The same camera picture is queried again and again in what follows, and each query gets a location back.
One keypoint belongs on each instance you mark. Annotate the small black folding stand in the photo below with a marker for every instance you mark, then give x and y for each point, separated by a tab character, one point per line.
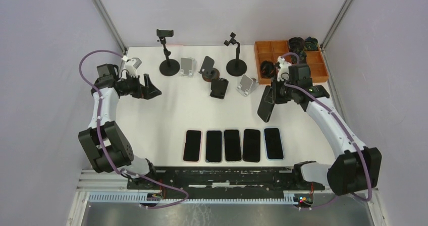
218	88

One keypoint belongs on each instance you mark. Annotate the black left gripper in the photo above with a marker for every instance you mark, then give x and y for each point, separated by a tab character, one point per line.
146	92

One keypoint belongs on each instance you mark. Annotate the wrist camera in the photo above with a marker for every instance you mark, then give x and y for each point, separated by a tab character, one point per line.
131	65
283	69

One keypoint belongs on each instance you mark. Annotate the white slotted cable duct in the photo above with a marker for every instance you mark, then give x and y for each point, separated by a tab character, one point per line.
147	198

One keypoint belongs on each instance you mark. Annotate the black phone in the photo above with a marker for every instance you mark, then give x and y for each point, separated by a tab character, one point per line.
266	105
232	145
251	145

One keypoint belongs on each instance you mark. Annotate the black mounting base plate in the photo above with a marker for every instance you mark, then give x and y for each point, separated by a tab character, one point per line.
213	182

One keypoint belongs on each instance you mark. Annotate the silver metal phone stand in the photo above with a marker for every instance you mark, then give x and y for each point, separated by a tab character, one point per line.
247	85

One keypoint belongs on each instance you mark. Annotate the clear case phone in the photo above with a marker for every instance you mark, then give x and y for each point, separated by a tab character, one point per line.
213	149

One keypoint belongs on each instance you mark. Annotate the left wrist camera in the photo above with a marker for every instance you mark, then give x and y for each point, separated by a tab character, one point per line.
131	65

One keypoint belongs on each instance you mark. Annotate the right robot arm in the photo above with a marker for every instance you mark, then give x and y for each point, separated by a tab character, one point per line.
356	166

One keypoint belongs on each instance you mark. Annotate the wooden compartment tray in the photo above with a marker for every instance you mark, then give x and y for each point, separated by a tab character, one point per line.
271	50

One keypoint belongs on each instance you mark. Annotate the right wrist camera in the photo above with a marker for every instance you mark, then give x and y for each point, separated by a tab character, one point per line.
283	69

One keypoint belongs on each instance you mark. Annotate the pink case phone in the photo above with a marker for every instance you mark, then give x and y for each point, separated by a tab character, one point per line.
192	146

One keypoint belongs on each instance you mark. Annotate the clear acrylic phone stand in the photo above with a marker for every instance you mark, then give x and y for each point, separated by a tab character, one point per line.
187	67

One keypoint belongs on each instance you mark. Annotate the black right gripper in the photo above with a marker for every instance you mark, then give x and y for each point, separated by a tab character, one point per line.
277	99

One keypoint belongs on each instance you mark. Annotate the white case phone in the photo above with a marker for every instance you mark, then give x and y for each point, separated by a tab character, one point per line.
273	144

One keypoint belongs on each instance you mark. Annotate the tall black phone stand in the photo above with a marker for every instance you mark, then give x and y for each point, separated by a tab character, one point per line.
235	67
168	67

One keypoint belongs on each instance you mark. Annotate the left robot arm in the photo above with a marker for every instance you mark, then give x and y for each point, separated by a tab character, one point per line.
104	143

